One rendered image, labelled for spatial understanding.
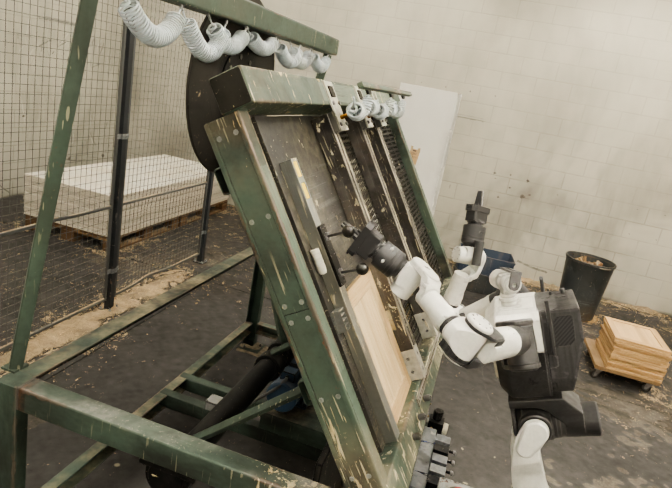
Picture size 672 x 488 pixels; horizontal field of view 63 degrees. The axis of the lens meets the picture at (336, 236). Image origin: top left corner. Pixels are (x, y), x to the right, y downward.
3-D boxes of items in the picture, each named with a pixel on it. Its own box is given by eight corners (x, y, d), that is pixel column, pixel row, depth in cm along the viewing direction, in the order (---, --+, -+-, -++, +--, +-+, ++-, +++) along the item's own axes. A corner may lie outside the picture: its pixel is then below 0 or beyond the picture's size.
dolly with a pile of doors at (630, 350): (658, 398, 443) (675, 353, 432) (589, 379, 455) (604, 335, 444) (639, 365, 501) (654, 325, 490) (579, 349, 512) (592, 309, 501)
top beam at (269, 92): (221, 116, 142) (253, 102, 139) (206, 79, 141) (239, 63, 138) (388, 114, 349) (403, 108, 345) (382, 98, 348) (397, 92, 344)
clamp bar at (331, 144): (406, 384, 215) (466, 371, 207) (297, 91, 203) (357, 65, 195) (410, 373, 224) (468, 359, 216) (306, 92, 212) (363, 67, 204)
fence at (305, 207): (385, 443, 177) (397, 441, 176) (279, 163, 168) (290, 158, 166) (388, 435, 182) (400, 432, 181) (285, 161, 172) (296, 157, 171)
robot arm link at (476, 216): (497, 210, 218) (491, 239, 218) (476, 208, 225) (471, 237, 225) (479, 204, 209) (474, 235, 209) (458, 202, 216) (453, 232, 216)
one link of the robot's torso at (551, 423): (556, 424, 198) (551, 394, 196) (559, 446, 185) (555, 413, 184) (518, 426, 202) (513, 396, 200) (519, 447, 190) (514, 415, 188)
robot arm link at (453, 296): (457, 273, 226) (441, 313, 232) (446, 277, 217) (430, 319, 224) (480, 285, 220) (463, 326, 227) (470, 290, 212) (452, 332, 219)
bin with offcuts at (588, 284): (602, 329, 573) (622, 271, 556) (551, 316, 585) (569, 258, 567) (593, 312, 622) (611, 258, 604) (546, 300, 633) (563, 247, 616)
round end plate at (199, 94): (188, 186, 218) (212, -31, 197) (175, 183, 219) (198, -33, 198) (268, 167, 293) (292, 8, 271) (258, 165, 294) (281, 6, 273)
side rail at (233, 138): (348, 496, 156) (384, 491, 152) (202, 125, 145) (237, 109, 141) (353, 483, 162) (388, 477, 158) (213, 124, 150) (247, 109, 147)
